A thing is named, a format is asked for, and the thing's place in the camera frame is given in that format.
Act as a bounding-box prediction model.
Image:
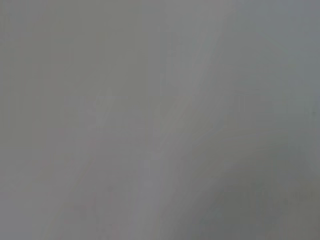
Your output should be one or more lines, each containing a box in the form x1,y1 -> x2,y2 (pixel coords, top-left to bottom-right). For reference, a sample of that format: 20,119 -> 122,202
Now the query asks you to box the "white tablecloth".
0,0 -> 320,240

